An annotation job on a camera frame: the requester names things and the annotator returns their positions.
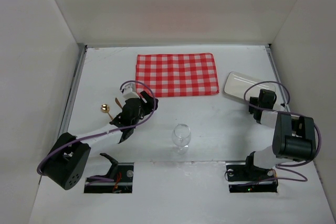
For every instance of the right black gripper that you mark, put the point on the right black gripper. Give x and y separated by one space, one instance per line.
266 95

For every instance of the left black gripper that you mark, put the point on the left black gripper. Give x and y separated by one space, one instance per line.
143 102

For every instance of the gold spoon teal handle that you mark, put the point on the gold spoon teal handle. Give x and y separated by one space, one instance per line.
106 109

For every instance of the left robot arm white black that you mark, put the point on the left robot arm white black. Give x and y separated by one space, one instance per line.
65 163

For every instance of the clear wine glass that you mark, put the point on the clear wine glass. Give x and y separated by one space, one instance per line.
181 137

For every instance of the red white checkered cloth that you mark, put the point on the red white checkered cloth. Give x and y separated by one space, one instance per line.
177 75

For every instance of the left aluminium table rail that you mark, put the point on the left aluminium table rail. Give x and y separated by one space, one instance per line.
66 116

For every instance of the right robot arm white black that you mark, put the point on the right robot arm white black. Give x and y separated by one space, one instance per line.
296 138

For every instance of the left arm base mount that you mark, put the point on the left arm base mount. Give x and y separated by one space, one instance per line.
108 176

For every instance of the right aluminium table rail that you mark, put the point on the right aluminium table rail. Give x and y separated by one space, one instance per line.
283 89

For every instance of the aluminium table rail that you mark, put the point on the aluminium table rail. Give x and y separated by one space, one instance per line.
66 116
283 89

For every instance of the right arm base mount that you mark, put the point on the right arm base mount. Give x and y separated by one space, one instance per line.
245 177

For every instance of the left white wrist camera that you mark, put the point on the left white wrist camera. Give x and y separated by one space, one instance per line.
129 91

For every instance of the white rectangular plate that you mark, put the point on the white rectangular plate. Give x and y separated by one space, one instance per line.
237 84

